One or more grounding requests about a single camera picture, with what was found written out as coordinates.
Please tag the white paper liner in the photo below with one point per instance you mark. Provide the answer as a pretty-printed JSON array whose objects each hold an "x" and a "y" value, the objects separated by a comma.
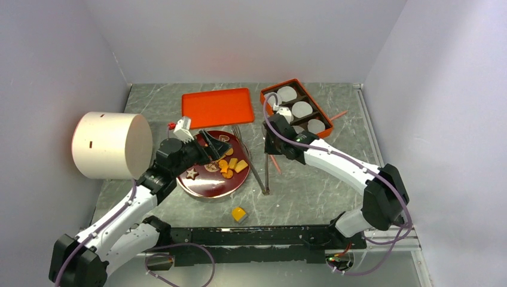
[
  {"x": 301, "y": 109},
  {"x": 287, "y": 93},
  {"x": 298, "y": 129},
  {"x": 316, "y": 126}
]

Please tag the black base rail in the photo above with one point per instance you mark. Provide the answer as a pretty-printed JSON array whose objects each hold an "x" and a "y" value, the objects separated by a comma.
[{"x": 308, "y": 243}]

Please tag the orange box lid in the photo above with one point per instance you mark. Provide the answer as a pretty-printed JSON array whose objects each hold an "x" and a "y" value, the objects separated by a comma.
[{"x": 216, "y": 108}]

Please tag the round orange cookie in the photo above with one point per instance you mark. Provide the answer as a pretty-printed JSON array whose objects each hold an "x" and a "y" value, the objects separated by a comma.
[{"x": 228, "y": 174}]

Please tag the dark red round plate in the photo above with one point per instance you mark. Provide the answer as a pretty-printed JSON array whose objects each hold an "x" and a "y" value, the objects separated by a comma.
[{"x": 210, "y": 183}]

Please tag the yellow small block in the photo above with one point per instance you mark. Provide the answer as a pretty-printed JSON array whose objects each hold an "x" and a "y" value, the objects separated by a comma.
[{"x": 239, "y": 214}]

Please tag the rectangular butter biscuit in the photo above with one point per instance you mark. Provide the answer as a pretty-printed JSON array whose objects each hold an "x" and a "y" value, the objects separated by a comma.
[{"x": 240, "y": 165}]

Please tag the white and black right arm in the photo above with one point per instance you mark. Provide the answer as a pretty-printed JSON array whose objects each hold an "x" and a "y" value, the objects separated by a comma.
[{"x": 382, "y": 189}]

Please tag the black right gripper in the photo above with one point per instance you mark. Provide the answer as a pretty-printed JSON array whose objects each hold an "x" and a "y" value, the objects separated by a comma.
[{"x": 268, "y": 148}]

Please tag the orange compartment box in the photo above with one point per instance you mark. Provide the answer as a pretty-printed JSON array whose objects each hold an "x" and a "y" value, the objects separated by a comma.
[{"x": 303, "y": 95}]

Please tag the heart shaped chocolate cookie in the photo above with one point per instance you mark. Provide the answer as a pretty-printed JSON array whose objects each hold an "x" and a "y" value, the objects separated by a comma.
[{"x": 224, "y": 138}]

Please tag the star shaped iced cookie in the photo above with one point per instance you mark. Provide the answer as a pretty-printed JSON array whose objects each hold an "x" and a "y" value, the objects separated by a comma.
[{"x": 192, "y": 174}]

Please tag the metal tongs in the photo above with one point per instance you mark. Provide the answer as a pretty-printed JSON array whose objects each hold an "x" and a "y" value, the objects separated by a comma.
[{"x": 237, "y": 133}]

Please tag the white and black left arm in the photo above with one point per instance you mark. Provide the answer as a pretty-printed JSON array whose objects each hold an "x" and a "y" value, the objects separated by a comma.
[{"x": 91, "y": 256}]

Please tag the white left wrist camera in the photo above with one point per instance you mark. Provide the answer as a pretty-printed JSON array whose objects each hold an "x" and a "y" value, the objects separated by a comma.
[{"x": 182, "y": 130}]

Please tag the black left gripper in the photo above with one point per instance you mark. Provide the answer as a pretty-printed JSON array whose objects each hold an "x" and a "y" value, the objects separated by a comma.
[{"x": 220, "y": 148}]

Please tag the pink stick near plate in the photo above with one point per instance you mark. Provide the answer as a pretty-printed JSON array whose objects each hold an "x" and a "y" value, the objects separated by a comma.
[{"x": 275, "y": 163}]

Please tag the pink stick behind box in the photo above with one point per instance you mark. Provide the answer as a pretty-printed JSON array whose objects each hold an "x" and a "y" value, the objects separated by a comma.
[{"x": 338, "y": 115}]

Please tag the white cylinder container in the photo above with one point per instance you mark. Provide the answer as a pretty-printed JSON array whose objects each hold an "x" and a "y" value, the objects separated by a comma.
[{"x": 108, "y": 145}]

